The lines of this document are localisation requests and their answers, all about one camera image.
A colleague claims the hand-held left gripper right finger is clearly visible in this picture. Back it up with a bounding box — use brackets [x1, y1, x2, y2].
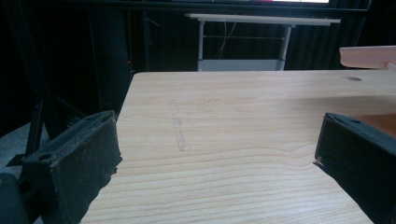
[313, 112, 396, 224]

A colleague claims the white metal table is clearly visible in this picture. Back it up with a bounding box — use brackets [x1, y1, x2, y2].
[183, 12, 342, 72]

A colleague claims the black metal stand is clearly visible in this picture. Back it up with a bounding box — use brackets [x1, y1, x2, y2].
[5, 0, 88, 168]

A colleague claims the thin white cable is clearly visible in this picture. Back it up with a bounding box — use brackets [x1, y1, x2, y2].
[212, 21, 238, 61]

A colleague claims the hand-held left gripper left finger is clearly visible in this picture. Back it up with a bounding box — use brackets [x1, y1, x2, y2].
[19, 109, 123, 224]

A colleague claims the pink plastic tray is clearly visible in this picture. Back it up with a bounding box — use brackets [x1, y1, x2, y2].
[339, 45, 396, 71]

